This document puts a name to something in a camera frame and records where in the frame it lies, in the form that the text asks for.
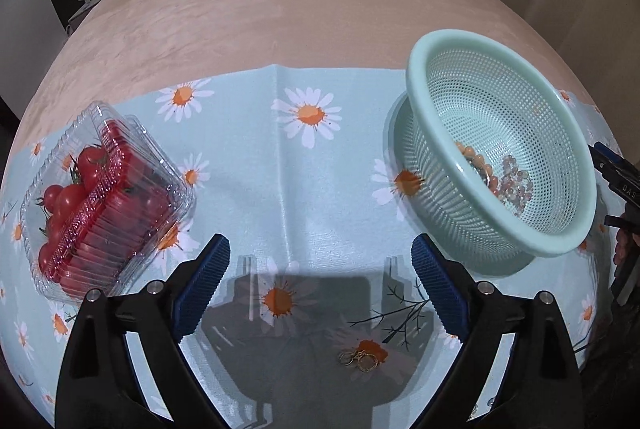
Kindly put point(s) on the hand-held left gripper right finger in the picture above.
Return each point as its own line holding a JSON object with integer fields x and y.
{"x": 440, "y": 291}

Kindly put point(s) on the pile of cherry tomatoes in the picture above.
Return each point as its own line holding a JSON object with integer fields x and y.
{"x": 65, "y": 199}

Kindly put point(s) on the mint green colander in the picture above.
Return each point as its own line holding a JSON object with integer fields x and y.
{"x": 500, "y": 109}

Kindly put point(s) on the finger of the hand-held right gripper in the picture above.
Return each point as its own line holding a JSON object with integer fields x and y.
{"x": 617, "y": 176}

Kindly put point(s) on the gold earrings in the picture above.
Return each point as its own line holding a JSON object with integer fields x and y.
{"x": 361, "y": 357}

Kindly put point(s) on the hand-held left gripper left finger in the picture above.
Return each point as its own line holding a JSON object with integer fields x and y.
{"x": 202, "y": 291}

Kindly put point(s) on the mint green bowl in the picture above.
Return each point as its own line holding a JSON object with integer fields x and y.
{"x": 393, "y": 134}

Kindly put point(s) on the pink bed cover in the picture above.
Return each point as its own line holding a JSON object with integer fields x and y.
{"x": 250, "y": 9}

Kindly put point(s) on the clear plastic clamshell box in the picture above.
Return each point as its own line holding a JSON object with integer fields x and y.
{"x": 125, "y": 209}

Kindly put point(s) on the daisy print tablecloth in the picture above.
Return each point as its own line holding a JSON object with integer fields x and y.
{"x": 300, "y": 209}

